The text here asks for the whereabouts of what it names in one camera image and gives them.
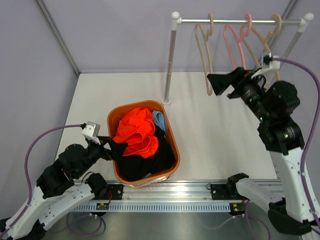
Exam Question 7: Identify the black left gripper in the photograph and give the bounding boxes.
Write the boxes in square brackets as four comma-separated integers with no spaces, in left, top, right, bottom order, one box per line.
[74,135,128,179]

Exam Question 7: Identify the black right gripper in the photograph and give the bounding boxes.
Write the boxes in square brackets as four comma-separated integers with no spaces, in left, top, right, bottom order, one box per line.
[207,66,271,123]

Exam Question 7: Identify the black shorts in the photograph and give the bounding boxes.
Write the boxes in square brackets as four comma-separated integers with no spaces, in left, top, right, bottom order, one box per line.
[118,126,176,182]

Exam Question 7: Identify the orange shorts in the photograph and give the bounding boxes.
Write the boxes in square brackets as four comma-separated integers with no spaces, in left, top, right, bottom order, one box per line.
[113,107,159,159]

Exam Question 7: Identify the light blue shorts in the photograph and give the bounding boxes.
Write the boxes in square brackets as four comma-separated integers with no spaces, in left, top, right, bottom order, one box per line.
[152,110,166,132]

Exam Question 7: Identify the beige wooden hanger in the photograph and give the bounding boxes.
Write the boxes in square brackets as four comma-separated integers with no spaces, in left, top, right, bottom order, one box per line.
[194,13,214,96]

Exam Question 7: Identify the pink hanger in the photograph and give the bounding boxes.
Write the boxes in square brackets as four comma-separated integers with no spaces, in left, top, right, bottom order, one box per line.
[223,13,253,70]

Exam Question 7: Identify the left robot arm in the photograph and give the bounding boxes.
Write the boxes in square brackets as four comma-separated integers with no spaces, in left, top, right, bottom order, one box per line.
[0,136,128,240]

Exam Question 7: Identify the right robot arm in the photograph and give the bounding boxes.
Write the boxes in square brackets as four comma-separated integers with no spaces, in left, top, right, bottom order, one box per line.
[207,67,320,236]

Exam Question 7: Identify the orange plastic basket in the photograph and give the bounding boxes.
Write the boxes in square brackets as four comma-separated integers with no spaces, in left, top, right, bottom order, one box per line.
[107,100,180,188]

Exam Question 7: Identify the metal clothes rack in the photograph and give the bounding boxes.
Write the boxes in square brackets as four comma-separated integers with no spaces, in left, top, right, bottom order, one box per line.
[161,11,315,105]

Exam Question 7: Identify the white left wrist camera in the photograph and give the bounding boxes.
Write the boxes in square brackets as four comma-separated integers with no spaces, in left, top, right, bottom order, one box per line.
[81,121,101,145]

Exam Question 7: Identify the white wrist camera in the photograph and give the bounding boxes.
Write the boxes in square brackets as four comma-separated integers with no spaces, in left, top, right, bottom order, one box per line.
[251,53,280,80]
[81,121,101,145]

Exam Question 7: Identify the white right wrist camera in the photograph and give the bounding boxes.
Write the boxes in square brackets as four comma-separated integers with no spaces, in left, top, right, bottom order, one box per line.
[251,53,280,80]

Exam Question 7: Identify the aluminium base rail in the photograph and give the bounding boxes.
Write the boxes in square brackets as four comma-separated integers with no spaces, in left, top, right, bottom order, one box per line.
[72,179,286,203]

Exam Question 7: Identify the white slotted cable duct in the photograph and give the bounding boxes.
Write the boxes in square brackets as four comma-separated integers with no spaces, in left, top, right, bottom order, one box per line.
[73,201,231,213]

